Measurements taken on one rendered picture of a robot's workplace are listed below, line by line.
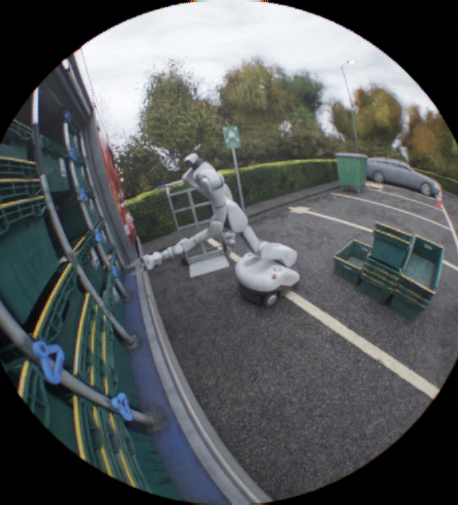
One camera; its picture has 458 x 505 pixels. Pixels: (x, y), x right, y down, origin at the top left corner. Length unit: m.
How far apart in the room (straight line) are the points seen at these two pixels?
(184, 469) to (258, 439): 0.69
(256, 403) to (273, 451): 0.39
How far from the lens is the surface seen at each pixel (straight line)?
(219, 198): 1.02
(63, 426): 0.47
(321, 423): 1.39
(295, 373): 1.43
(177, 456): 0.76
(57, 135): 1.38
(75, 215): 1.27
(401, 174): 10.63
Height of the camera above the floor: 1.34
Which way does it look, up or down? 29 degrees down
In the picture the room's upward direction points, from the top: 12 degrees counter-clockwise
